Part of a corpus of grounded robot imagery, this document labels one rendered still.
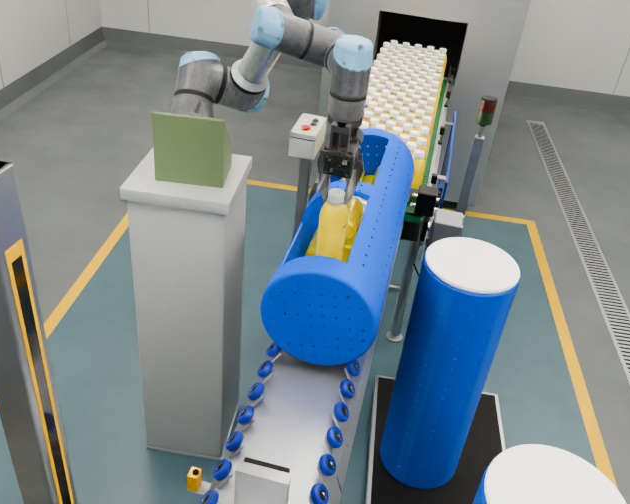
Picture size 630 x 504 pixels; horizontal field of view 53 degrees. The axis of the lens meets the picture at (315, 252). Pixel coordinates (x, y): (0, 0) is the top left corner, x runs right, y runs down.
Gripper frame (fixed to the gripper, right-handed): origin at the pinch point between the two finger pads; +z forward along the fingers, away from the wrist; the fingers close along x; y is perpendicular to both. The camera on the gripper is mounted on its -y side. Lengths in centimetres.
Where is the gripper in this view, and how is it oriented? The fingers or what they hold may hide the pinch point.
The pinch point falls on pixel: (336, 195)
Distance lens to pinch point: 143.5
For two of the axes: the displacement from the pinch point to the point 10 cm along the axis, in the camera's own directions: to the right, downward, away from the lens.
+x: 9.7, 2.1, -1.4
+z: -0.9, 8.2, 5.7
